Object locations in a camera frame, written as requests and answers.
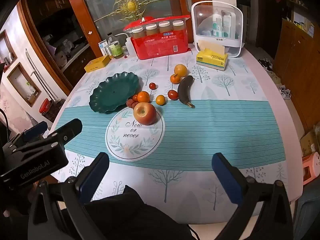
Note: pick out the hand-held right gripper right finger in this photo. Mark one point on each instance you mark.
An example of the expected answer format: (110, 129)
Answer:
(227, 180)

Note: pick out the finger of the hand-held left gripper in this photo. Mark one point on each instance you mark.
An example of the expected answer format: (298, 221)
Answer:
(35, 131)
(67, 130)

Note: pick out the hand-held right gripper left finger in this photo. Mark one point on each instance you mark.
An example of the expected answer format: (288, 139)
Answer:
(93, 177)

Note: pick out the dark green scalloped plate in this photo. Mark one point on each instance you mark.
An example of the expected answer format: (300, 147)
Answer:
(112, 92)

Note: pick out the pink lychee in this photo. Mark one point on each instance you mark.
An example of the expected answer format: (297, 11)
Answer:
(130, 103)

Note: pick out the red apple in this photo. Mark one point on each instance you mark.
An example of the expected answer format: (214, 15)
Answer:
(145, 113)

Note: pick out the small mandarin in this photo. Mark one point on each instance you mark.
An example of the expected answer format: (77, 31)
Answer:
(175, 79)
(143, 97)

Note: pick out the small yellow-orange kumquat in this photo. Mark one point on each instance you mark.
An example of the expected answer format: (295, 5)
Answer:
(160, 100)

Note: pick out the dark overripe banana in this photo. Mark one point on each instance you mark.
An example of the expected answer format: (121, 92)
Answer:
(183, 90)

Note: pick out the large orange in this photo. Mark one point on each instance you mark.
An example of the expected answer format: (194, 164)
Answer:
(180, 70)

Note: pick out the tree print teal tablecloth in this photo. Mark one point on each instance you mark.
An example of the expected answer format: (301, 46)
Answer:
(225, 130)

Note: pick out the white round Now or never plate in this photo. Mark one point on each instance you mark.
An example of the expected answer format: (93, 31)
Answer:
(135, 145)

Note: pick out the dark wooden kitchen cabinet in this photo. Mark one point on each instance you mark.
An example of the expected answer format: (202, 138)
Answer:
(77, 60)

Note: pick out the yellow tin box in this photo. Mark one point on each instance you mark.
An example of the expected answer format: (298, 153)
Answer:
(96, 63)

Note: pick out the pink plastic stool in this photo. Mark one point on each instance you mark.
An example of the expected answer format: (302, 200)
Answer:
(311, 166)

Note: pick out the small blue white box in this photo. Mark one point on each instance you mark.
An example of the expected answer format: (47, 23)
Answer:
(102, 47)

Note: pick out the cardboard box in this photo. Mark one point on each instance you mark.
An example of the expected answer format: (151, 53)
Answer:
(310, 142)

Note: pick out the green label glass bottle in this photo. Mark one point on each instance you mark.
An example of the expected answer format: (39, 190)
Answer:
(115, 50)

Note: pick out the small glass jar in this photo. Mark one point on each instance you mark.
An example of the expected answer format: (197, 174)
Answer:
(124, 51)

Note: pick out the white squeeze bottle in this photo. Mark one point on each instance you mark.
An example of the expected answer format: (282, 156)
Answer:
(130, 48)

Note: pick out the white sneaker pair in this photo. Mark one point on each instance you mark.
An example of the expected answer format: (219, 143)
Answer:
(285, 92)

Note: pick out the beige shoe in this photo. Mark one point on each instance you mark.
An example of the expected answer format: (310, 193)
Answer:
(275, 77)

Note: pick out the yellow tissue pack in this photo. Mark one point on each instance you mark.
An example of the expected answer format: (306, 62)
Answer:
(212, 60)

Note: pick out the black white shoe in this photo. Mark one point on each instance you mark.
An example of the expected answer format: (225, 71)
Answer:
(265, 64)

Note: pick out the red paper cup package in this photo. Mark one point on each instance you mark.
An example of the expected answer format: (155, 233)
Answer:
(160, 47)

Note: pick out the brown wooden cabinet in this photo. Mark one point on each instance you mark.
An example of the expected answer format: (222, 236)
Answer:
(295, 67)

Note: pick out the white cosmetics storage case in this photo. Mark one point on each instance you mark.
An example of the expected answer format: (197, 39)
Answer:
(217, 43)

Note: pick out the gold door ornament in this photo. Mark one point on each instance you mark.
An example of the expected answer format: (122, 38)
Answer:
(130, 5)

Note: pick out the white teal bottle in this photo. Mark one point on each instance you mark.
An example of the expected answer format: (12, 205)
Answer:
(217, 25)

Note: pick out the wooden shelf with items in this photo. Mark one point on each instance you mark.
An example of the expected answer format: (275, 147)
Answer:
(300, 17)

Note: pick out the large wooden wall niche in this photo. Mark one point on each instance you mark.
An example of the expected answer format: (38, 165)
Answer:
(23, 85)

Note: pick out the steel vertical rail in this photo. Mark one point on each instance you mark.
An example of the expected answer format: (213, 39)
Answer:
(37, 75)

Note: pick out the small wooden wall niche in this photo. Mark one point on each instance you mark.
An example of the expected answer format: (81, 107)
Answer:
(7, 47)

